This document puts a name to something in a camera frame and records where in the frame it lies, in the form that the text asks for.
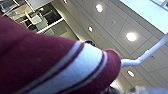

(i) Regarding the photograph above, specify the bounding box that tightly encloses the round ceiling light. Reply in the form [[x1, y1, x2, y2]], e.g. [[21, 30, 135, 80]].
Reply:
[[62, 0, 69, 5], [126, 70, 136, 78], [125, 31, 138, 43], [87, 26, 94, 33], [95, 3, 104, 13]]

